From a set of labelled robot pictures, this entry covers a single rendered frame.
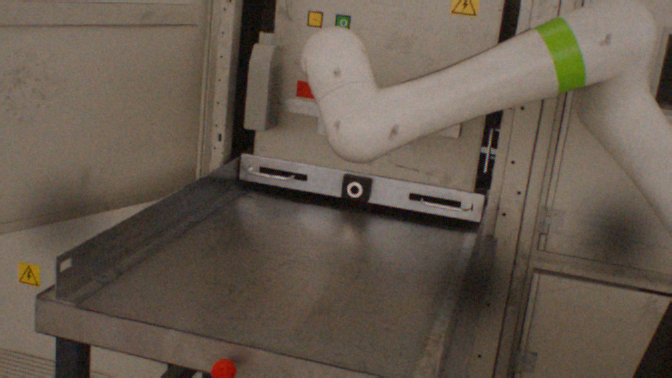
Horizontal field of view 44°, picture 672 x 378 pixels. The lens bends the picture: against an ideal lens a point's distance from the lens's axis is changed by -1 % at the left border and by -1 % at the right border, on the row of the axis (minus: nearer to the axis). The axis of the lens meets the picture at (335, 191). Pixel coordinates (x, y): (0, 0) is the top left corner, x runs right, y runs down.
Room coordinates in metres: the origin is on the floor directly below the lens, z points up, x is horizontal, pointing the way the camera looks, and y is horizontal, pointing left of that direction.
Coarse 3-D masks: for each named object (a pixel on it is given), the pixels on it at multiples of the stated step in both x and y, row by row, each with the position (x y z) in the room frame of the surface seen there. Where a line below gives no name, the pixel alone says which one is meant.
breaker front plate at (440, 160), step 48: (288, 0) 1.77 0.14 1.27; (336, 0) 1.75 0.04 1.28; (384, 0) 1.73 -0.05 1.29; (432, 0) 1.71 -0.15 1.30; (480, 0) 1.68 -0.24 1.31; (288, 48) 1.77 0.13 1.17; (384, 48) 1.72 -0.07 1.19; (432, 48) 1.70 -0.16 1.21; (480, 48) 1.68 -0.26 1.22; (288, 96) 1.77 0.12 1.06; (288, 144) 1.77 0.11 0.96; (432, 144) 1.70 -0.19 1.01
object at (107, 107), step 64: (0, 0) 1.36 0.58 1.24; (64, 0) 1.47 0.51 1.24; (128, 0) 1.59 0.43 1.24; (192, 0) 1.73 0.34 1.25; (0, 64) 1.37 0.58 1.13; (64, 64) 1.47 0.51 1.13; (128, 64) 1.60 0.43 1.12; (192, 64) 1.74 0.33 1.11; (0, 128) 1.37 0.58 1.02; (64, 128) 1.48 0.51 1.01; (128, 128) 1.60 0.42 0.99; (192, 128) 1.75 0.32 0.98; (0, 192) 1.37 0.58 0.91; (64, 192) 1.48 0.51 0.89; (128, 192) 1.61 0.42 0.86
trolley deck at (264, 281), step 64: (192, 256) 1.33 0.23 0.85; (256, 256) 1.36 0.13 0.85; (320, 256) 1.40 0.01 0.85; (384, 256) 1.44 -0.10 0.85; (448, 256) 1.48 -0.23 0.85; (64, 320) 1.08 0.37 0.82; (128, 320) 1.06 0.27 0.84; (192, 320) 1.08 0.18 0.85; (256, 320) 1.10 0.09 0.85; (320, 320) 1.13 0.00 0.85; (384, 320) 1.15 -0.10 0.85
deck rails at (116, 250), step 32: (192, 192) 1.54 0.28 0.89; (224, 192) 1.71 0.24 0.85; (128, 224) 1.29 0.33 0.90; (160, 224) 1.41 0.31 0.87; (192, 224) 1.48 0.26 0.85; (480, 224) 1.48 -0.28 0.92; (64, 256) 1.11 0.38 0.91; (96, 256) 1.19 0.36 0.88; (128, 256) 1.28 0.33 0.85; (64, 288) 1.11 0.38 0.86; (96, 288) 1.14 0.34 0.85; (448, 288) 1.30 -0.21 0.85; (448, 320) 1.02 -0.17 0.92; (448, 352) 1.06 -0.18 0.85
